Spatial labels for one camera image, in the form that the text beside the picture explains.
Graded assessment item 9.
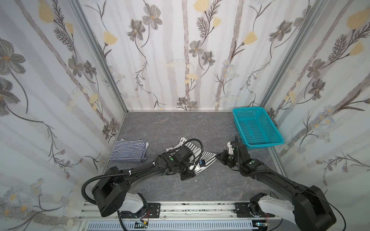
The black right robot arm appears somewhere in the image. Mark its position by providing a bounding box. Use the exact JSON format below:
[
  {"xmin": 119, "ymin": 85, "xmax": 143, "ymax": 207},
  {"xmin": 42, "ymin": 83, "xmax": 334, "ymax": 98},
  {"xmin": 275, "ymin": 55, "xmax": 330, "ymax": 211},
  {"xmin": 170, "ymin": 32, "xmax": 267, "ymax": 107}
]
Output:
[{"xmin": 216, "ymin": 141, "xmax": 337, "ymax": 231}]

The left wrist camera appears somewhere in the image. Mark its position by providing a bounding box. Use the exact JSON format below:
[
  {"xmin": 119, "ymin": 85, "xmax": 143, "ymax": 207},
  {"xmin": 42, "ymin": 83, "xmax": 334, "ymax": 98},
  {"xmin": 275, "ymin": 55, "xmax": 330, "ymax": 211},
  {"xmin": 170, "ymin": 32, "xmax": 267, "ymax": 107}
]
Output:
[{"xmin": 195, "ymin": 159, "xmax": 207, "ymax": 171}]

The aluminium corner post right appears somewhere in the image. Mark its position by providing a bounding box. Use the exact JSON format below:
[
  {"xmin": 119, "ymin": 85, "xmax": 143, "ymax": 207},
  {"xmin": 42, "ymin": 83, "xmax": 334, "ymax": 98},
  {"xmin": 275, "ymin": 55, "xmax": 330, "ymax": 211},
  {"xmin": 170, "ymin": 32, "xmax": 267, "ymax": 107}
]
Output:
[{"xmin": 260, "ymin": 0, "xmax": 328, "ymax": 107}]

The blue striped tank top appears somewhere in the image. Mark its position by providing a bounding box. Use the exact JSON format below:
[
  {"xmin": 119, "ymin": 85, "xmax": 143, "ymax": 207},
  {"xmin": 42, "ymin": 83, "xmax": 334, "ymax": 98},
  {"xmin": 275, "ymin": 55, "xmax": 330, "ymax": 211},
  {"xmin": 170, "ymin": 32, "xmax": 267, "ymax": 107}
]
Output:
[{"xmin": 109, "ymin": 139, "xmax": 149, "ymax": 162}]

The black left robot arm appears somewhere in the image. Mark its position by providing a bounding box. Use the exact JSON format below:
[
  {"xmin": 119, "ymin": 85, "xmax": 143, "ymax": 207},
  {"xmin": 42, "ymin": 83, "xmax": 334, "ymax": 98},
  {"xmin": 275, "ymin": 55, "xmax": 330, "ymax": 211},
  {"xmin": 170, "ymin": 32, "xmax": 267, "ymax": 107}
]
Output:
[{"xmin": 82, "ymin": 145, "xmax": 195, "ymax": 218}]

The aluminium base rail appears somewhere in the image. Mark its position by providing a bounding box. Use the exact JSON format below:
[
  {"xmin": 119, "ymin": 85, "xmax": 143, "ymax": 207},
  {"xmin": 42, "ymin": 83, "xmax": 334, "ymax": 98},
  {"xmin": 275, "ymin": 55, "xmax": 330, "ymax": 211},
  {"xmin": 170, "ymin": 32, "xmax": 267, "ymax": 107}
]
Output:
[{"xmin": 77, "ymin": 200, "xmax": 314, "ymax": 221}]

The aluminium corner post left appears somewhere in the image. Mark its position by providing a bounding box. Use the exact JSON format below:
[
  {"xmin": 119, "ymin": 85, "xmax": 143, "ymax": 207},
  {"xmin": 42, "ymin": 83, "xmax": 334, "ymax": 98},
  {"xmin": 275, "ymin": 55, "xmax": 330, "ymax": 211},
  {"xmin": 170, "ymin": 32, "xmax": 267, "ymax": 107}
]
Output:
[{"xmin": 68, "ymin": 0, "xmax": 128, "ymax": 115}]

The black striped tank top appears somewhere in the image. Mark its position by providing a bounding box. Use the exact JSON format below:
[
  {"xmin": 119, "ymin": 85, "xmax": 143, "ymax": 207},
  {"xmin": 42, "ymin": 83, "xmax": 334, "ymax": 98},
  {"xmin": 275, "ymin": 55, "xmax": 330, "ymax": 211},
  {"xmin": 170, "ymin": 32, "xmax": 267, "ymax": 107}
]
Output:
[{"xmin": 166, "ymin": 137, "xmax": 216, "ymax": 175}]

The white vented cable duct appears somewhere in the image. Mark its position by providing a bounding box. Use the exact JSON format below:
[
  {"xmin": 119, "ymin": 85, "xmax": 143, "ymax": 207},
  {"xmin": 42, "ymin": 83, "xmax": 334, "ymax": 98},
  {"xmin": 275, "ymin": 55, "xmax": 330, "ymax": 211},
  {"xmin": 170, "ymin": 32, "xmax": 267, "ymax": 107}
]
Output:
[{"xmin": 85, "ymin": 220, "xmax": 258, "ymax": 231}]

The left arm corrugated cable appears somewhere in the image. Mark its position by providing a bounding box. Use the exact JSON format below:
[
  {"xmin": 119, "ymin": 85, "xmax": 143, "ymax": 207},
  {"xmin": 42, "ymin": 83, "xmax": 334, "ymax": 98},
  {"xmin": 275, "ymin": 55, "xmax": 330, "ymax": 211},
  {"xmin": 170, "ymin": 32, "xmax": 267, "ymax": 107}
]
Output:
[{"xmin": 80, "ymin": 170, "xmax": 134, "ymax": 206}]

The teal plastic basket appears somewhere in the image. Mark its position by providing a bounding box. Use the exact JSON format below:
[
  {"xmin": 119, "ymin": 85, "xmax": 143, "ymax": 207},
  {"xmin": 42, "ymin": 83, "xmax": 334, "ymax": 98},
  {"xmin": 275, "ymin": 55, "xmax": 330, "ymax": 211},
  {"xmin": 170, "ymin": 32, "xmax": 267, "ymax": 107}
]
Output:
[{"xmin": 232, "ymin": 107, "xmax": 284, "ymax": 149}]

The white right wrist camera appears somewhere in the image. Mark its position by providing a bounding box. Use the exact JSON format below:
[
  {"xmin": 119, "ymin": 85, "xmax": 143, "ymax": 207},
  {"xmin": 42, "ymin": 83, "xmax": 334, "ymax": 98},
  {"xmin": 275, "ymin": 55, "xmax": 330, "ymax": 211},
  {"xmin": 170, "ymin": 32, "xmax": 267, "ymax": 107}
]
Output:
[{"xmin": 227, "ymin": 141, "xmax": 235, "ymax": 156}]

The aluminium corner post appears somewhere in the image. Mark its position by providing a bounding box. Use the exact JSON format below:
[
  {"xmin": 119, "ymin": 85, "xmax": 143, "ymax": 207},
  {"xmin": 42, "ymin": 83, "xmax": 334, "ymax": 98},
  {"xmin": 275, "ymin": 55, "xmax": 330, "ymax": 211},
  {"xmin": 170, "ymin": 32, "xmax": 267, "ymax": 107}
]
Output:
[
  {"xmin": 68, "ymin": 0, "xmax": 128, "ymax": 115},
  {"xmin": 260, "ymin": 0, "xmax": 328, "ymax": 107}
]

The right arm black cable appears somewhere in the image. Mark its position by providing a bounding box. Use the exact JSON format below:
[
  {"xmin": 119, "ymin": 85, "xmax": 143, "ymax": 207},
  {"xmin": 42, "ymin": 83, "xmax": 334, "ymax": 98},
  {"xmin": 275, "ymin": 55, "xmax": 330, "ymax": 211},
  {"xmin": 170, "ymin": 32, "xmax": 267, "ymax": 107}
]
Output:
[{"xmin": 268, "ymin": 192, "xmax": 347, "ymax": 231}]

